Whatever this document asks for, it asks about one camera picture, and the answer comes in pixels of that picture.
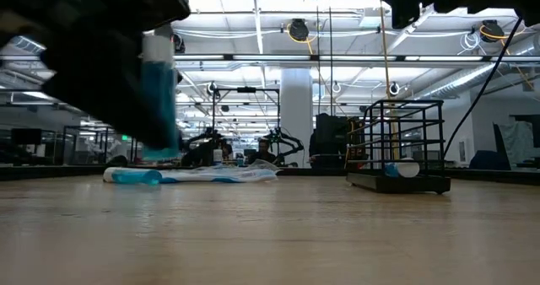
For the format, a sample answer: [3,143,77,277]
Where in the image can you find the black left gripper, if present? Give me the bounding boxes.
[40,0,192,151]

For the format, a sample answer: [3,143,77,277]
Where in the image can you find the black background monitor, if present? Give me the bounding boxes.
[10,127,43,146]

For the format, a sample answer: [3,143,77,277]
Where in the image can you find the long ceiling light strip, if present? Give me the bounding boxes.
[172,53,540,63]

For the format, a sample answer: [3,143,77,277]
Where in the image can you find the person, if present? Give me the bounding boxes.
[248,137,278,166]
[218,142,235,163]

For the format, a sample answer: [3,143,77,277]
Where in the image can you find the black equipment cabinet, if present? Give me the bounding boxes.
[310,112,365,169]

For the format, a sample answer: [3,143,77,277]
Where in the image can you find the white building column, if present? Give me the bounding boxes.
[280,68,314,168]

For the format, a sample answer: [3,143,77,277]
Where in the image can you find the black background workcell frame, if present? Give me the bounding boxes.
[62,125,138,164]

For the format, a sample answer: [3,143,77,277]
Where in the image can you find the black ceiling cable reel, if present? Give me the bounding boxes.
[478,19,506,44]
[287,18,311,43]
[170,30,186,55]

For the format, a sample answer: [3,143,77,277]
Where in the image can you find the black hanging cable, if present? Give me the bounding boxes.
[315,0,321,117]
[327,0,335,159]

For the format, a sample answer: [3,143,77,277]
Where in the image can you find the silver ventilation duct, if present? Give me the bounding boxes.
[415,34,540,100]

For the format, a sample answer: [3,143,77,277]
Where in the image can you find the black aluminium table frame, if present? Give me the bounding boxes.
[0,163,540,184]

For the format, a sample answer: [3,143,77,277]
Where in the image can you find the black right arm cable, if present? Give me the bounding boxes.
[443,17,525,156]

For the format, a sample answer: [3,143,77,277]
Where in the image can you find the black background gantry frame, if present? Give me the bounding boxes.
[210,87,282,168]

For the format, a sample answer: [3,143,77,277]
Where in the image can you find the yellow hanging cable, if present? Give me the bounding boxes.
[377,0,401,162]

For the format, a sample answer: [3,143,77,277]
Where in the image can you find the black wire caddy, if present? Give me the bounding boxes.
[346,99,451,195]

